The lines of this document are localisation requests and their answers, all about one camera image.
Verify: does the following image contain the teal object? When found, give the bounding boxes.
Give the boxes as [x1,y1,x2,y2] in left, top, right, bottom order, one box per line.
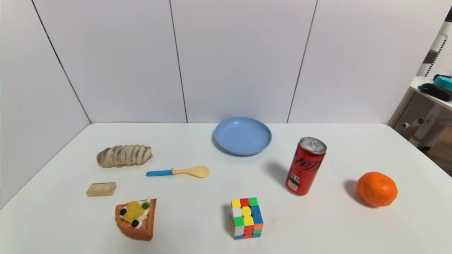
[434,74,452,91]

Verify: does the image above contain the white perforated panel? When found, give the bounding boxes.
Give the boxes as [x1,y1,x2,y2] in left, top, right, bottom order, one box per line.
[417,7,452,79]

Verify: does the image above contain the colourful puzzle cube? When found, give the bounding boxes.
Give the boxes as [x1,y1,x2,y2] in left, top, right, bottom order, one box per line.
[231,198,264,240]

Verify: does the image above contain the orange mandarin fruit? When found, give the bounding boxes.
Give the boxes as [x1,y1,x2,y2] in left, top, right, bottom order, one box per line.
[356,172,398,207]

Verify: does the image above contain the yellow spoon with blue handle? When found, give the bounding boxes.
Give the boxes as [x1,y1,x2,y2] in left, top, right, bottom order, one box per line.
[146,165,210,178]

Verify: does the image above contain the small wooden block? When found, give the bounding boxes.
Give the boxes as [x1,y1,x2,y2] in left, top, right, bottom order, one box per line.
[86,182,117,197]

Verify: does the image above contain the toy waffle slice with fruit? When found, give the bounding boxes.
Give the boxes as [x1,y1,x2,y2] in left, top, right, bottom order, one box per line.
[115,198,157,242]

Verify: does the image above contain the twisted brown bread roll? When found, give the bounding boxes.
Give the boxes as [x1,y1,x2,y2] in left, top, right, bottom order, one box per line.
[97,144,153,168]

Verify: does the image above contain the black brush-like object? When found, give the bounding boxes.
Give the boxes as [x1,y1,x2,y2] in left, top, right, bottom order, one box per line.
[418,83,452,102]

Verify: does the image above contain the red cola can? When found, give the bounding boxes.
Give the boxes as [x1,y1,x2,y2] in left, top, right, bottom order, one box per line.
[285,137,327,196]

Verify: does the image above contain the white side shelf with items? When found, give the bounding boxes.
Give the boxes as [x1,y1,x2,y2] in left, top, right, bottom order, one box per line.
[387,76,452,149]

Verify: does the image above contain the blue plastic plate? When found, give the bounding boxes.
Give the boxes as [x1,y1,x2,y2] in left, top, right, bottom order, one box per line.
[213,117,272,156]

